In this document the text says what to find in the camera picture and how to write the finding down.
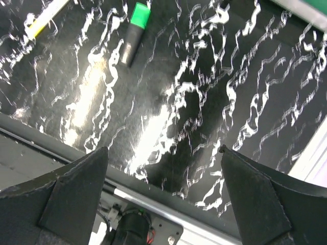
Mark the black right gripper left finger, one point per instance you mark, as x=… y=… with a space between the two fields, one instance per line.
x=56 y=208

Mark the green cap grey marker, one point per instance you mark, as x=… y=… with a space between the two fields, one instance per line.
x=136 y=28

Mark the green ring binder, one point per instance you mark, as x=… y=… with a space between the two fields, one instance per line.
x=313 y=12

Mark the yellow cap white marker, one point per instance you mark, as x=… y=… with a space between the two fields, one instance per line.
x=45 y=17

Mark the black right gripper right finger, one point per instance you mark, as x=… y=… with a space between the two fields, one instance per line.
x=271 y=207

